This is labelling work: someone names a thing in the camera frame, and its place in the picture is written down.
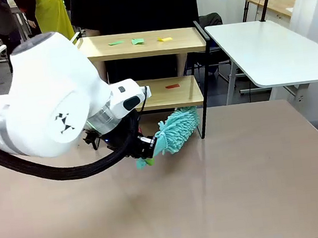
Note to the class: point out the dark office chair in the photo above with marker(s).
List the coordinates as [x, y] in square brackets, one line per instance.
[212, 21]

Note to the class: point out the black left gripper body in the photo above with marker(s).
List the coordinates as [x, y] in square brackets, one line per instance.
[115, 137]

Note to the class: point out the green paper scrap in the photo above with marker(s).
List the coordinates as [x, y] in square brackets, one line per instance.
[137, 41]
[116, 43]

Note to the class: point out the person in grey top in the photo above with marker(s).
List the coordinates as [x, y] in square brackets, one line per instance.
[0, 16]

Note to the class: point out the red paper scrap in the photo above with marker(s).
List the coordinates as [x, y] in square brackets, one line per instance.
[172, 86]

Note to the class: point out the person in black shirt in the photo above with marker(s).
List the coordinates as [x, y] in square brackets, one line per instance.
[134, 7]

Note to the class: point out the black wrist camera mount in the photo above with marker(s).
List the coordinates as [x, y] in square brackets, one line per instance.
[91, 138]

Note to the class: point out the teal chenille duster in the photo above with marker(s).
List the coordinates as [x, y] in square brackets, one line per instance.
[177, 128]

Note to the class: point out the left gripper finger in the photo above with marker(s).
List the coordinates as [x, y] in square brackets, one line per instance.
[147, 154]
[147, 141]

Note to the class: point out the light wood table top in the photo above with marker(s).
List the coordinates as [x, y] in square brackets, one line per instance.
[278, 3]

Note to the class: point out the yellow paper scrap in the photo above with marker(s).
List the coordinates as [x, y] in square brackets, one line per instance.
[165, 39]

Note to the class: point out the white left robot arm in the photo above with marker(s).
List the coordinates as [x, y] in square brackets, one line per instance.
[57, 87]

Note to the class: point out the person in yellow apron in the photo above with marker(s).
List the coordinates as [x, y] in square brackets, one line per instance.
[52, 16]

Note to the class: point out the person in black clothes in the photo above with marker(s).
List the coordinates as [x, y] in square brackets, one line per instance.
[27, 10]

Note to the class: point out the two-tier wooden shelf black frame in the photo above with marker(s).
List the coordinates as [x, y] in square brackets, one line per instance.
[139, 48]

